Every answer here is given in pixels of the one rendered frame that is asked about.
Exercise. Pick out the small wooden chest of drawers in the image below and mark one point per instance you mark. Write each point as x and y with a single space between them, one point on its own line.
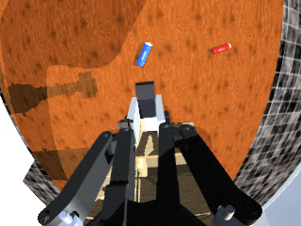
148 177

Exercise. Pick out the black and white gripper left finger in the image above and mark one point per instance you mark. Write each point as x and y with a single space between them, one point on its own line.
84 185

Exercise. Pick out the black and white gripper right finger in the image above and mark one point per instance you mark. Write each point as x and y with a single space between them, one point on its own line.
229 204

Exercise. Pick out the blue aa battery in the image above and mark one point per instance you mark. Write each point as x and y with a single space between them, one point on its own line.
144 54

